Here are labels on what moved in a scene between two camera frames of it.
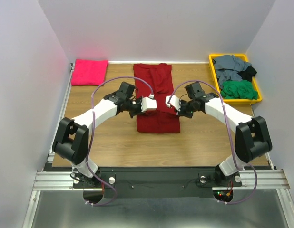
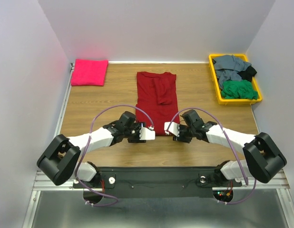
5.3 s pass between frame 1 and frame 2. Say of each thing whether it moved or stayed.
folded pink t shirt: stayed
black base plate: stayed
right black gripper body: moved
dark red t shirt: moved
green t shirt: stayed
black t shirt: stayed
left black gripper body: moved
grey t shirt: stayed
